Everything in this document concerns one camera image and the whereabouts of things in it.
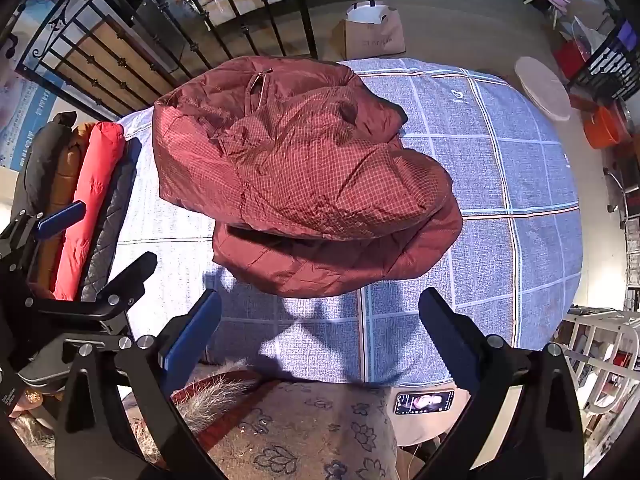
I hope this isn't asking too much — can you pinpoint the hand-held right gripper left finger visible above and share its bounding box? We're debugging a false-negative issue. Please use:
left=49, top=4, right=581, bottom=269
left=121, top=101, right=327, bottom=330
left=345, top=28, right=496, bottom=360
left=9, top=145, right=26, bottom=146
left=54, top=288, right=226, bottom=480

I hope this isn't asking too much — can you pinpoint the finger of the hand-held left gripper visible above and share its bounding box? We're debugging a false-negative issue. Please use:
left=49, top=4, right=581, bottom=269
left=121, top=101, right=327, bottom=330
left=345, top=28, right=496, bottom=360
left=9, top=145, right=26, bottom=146
left=27, top=251, right=159, bottom=322
left=0, top=201, right=87, bottom=261

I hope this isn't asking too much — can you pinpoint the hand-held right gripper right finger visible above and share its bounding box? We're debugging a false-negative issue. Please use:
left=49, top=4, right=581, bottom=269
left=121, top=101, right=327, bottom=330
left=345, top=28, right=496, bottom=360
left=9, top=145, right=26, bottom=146
left=415, top=287, right=586, bottom=480

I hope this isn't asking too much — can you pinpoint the maroon puffer jacket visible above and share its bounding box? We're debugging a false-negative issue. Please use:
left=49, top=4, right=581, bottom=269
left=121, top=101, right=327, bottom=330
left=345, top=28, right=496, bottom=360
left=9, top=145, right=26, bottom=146
left=151, top=56, right=464, bottom=297

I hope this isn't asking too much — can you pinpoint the red puffer jacket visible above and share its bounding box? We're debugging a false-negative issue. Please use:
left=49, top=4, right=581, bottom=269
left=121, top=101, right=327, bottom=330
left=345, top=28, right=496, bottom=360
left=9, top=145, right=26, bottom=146
left=52, top=121, right=126, bottom=302

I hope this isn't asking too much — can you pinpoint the brown rolled garment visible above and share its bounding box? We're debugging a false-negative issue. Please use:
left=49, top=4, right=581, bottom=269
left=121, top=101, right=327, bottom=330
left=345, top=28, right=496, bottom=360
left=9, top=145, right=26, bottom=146
left=30, top=121, right=96, bottom=296

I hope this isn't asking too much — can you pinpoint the dark grey quilted jacket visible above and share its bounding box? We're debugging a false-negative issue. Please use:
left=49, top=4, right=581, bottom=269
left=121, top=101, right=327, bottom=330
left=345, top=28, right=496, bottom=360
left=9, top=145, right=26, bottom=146
left=80, top=137, right=143, bottom=303

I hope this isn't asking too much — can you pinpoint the grey fur trim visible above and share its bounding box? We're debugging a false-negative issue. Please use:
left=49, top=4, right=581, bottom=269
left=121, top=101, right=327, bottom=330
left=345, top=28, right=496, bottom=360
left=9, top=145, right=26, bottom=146
left=170, top=357, right=266, bottom=431

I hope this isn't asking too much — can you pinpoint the black rolled garment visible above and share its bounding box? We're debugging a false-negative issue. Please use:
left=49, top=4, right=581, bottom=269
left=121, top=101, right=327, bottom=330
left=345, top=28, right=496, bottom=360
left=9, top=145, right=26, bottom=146
left=24, top=111, right=78, bottom=216

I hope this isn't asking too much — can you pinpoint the smartphone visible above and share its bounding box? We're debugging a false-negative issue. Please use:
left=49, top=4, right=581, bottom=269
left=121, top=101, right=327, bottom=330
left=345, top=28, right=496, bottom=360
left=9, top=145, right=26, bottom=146
left=394, top=390, right=456, bottom=416

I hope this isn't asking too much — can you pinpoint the person's floral garment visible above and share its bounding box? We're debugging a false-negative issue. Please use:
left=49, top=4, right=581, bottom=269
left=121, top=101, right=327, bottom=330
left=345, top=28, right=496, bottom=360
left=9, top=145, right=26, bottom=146
left=172, top=377, right=401, bottom=480

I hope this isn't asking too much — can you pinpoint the white rack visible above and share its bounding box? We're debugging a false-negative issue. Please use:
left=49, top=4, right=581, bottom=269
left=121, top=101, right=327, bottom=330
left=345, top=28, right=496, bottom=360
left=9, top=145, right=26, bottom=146
left=555, top=305, right=640, bottom=461

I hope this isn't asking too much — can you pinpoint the orange plastic basin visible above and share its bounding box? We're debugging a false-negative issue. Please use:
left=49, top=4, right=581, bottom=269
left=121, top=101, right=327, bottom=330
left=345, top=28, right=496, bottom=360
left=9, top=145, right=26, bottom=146
left=582, top=105, right=632, bottom=150

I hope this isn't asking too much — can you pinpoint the round white stool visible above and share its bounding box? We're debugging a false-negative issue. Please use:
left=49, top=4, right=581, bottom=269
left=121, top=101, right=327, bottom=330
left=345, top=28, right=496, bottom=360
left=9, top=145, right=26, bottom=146
left=515, top=56, right=572, bottom=122

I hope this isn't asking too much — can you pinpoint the brown paper bag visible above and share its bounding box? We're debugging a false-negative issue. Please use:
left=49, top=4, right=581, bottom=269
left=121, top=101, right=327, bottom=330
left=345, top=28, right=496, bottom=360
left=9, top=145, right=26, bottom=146
left=331, top=0, right=407, bottom=61

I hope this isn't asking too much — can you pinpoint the black slatted crate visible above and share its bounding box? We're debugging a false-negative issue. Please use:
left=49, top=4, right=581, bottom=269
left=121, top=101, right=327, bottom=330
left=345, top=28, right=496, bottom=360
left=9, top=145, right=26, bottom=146
left=570, top=20, right=640, bottom=106

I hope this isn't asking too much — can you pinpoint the metal chair frame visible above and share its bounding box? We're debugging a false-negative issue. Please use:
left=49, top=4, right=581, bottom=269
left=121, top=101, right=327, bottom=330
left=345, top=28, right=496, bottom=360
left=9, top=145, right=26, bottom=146
left=602, top=165, right=632, bottom=231

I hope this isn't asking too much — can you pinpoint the black iron bed frame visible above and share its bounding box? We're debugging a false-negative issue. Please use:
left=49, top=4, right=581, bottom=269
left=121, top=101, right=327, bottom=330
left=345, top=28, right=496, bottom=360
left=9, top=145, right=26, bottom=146
left=15, top=0, right=321, bottom=121

